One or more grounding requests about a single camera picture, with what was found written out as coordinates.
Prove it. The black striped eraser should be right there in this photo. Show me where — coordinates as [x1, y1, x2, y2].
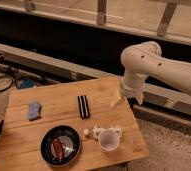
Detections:
[77, 95, 90, 119]

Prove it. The white plastic bottle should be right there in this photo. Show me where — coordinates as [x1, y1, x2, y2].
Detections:
[83, 125, 122, 139]

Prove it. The blue object on floor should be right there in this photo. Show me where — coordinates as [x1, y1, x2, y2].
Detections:
[16, 78, 36, 89]

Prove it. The black round pan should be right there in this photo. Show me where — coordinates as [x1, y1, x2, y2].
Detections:
[41, 125, 81, 166]

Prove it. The wooden cutting board table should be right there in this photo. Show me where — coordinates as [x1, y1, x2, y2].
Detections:
[0, 77, 149, 171]

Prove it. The blue sponge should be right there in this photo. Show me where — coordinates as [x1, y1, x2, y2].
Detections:
[28, 102, 41, 121]

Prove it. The red sausage in pan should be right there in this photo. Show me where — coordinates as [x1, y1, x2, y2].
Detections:
[53, 139, 64, 160]

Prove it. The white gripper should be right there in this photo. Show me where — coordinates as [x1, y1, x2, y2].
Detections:
[110, 78, 144, 108]

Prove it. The white plastic cup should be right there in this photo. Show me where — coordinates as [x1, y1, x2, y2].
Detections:
[98, 130, 120, 152]

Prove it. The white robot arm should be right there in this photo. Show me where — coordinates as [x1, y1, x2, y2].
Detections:
[110, 41, 191, 107]

